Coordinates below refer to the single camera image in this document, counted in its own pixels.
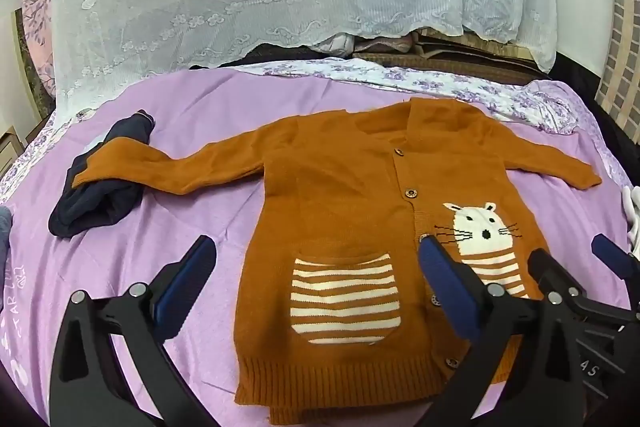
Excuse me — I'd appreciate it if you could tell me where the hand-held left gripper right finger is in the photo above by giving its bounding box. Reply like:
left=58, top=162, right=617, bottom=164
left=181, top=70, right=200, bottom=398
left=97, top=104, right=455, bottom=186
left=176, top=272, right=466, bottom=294
left=417, top=236, right=586, bottom=427

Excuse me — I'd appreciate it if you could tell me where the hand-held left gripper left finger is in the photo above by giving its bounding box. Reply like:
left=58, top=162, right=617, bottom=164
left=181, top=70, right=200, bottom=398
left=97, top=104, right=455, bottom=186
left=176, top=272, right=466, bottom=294
left=47, top=234, right=221, bottom=427

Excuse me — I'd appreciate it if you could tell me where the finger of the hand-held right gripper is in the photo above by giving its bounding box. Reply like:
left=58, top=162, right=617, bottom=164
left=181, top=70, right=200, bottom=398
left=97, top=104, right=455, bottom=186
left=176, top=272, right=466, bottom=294
left=591, top=233, right=640, bottom=283
left=527, top=248, right=601, bottom=308

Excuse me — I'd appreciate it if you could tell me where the orange knit cardigan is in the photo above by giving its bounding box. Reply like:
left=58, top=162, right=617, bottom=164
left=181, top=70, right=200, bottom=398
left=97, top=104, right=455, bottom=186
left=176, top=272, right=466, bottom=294
left=72, top=98, right=602, bottom=425

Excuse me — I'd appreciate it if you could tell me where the white folded garment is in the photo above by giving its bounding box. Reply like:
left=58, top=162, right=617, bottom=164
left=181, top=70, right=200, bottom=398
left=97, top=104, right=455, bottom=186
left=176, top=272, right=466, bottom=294
left=621, top=186, right=640, bottom=258

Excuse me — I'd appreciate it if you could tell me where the dark navy garment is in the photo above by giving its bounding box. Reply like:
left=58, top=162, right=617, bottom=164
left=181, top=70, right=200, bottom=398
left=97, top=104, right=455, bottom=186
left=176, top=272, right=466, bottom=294
left=48, top=109, right=156, bottom=239

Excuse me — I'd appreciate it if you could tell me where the dark cloth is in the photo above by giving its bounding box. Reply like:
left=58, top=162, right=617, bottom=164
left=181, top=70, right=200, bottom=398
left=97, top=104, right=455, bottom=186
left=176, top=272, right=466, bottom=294
left=547, top=52, right=631, bottom=188

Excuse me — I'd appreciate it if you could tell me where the grey cloth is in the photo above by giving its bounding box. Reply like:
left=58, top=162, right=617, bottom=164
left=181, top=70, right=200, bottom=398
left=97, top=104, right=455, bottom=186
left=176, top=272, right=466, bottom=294
left=0, top=206, right=12, bottom=268

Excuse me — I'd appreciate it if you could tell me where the beige grey checked curtain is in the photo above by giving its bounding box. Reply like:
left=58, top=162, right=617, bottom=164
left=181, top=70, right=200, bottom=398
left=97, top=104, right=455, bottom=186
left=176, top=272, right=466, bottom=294
left=595, top=0, right=640, bottom=148

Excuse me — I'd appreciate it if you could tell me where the wooden cabinet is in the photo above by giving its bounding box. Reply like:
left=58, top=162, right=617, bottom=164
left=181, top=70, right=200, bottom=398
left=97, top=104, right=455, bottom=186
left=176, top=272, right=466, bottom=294
left=0, top=127, right=21, bottom=178

